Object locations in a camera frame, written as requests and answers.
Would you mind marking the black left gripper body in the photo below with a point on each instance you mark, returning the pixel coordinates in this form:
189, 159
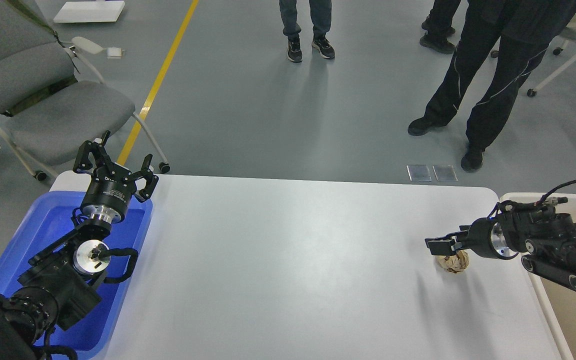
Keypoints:
108, 196

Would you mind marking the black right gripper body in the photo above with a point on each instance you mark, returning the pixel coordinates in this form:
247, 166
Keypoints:
486, 239

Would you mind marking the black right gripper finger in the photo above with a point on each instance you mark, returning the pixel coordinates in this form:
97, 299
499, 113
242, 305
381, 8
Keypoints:
445, 247
454, 237

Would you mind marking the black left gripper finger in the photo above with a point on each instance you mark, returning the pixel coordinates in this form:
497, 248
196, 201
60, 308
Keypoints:
93, 159
145, 173

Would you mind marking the brown paper ball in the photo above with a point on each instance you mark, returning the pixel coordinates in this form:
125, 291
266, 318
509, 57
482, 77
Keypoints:
454, 264

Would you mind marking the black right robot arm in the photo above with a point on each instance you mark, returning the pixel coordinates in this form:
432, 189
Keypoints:
544, 238

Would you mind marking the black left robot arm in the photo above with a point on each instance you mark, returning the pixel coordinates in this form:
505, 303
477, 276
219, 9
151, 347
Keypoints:
61, 286

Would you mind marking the right metal floor plate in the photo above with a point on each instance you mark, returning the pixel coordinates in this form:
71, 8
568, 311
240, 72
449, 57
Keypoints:
445, 173

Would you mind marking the metal floor plate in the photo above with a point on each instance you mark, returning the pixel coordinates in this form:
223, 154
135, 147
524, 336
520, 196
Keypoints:
419, 173
445, 173

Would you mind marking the blue plastic bin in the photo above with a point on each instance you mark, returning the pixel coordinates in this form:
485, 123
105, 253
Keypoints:
48, 219

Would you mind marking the left metal floor plate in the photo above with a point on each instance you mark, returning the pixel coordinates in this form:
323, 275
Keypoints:
419, 173

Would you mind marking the grey padded chair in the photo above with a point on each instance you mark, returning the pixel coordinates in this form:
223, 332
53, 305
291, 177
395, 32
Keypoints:
51, 98

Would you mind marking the small white floor box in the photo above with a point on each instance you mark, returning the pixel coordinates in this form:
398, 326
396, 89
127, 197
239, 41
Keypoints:
114, 53

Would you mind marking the white flat board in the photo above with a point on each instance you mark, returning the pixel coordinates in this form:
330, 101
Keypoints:
93, 11

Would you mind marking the person in black background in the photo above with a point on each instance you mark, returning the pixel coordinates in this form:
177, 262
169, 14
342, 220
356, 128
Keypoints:
438, 26

